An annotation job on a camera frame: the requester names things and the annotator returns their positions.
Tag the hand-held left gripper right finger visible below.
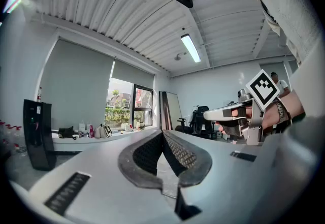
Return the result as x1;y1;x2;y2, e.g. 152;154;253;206
162;130;313;224

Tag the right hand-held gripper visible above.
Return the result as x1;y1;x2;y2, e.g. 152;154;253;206
203;69;281;146

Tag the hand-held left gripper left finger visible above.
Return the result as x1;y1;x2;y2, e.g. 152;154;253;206
9;130;178;224

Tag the person's right forearm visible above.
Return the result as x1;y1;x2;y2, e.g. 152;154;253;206
279;89;306;129

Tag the person's right hand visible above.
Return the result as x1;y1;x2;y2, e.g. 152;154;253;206
261;101;281;138

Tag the black office chair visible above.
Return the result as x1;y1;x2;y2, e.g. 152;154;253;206
175;105;218;140

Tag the white handbag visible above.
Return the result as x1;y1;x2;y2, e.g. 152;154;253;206
94;123;113;139

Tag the leaning framed board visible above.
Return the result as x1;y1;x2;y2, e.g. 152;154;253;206
158;90;182;131

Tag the black framed window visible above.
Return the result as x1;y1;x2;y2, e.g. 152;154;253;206
104;77;154;130

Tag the metal wrist band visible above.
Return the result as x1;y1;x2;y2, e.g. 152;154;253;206
275;98;293;127

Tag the long ceiling lamp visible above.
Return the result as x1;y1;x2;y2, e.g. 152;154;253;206
180;34;202;63

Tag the black handbag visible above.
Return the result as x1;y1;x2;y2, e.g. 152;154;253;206
57;126;79;140

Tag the narrow grey roller blind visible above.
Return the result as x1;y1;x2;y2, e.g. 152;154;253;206
111;59;155;89

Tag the wide grey roller blind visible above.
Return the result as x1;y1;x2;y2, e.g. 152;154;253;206
40;39;115;132

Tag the black water dispenser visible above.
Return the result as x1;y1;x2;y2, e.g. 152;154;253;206
22;99;57;171

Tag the person's beige shirt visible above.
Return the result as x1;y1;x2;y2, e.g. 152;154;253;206
238;0;325;119

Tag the group of red-capped clear bottles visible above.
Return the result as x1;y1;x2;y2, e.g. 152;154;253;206
0;119;28;157

